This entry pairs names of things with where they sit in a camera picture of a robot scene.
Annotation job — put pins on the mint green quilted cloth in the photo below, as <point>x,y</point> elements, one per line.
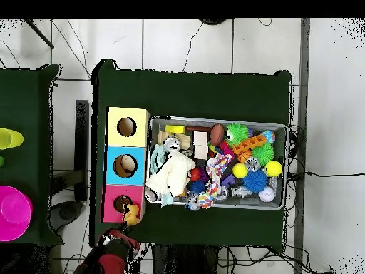
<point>156,157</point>

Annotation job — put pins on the cream knitted cloth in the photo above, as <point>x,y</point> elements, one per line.
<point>171,177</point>

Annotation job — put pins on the colourful dotted cloth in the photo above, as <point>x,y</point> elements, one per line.
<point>215,177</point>

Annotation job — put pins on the golden brown plush animal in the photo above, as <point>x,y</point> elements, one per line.
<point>132,215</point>

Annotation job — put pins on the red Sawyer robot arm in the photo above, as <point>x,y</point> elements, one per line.
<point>111,262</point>

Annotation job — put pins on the wooden box with three holes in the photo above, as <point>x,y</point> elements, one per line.
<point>114,137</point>

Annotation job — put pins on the brown toy football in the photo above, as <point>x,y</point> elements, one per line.
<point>217,134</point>

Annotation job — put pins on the green spiky ball with eyes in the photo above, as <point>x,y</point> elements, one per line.
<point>236,133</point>

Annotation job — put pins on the dark green table cloth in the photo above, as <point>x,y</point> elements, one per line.
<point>199,94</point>
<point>25,100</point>

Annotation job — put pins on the small yellow ball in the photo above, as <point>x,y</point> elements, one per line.
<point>240,170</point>

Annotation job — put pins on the orange building block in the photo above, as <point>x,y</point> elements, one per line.
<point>249,144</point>

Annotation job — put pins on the blue spiky ball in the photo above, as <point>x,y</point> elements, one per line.
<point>255,180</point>

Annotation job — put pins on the black flat panel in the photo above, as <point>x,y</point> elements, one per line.
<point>81,148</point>

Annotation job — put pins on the grey rounded stand foot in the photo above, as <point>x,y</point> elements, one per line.
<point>65,214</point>

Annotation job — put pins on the black round base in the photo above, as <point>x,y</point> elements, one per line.
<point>212,20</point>

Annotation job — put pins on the yellow-green plastic cup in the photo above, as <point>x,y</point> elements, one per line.
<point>10,138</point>

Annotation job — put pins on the pink plastic bowl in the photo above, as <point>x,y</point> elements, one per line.
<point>14,214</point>

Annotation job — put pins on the small green object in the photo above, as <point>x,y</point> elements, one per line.
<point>1,161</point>

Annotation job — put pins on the black rod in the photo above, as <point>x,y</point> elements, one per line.
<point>40,33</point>

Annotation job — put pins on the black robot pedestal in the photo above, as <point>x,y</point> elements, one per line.
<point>182,262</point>

